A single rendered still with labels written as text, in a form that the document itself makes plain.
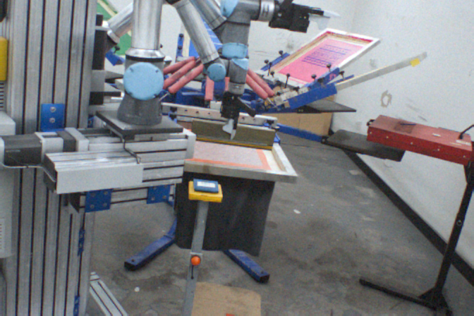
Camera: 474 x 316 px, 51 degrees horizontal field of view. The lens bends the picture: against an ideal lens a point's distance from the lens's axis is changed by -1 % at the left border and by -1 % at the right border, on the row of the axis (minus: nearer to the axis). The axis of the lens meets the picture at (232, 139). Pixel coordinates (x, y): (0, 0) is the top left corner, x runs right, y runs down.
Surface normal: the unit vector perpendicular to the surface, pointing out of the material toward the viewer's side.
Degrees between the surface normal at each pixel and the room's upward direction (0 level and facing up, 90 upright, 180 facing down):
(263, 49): 90
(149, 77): 98
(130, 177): 90
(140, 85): 98
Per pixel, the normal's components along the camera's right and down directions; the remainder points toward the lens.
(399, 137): -0.42, 0.21
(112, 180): 0.59, 0.31
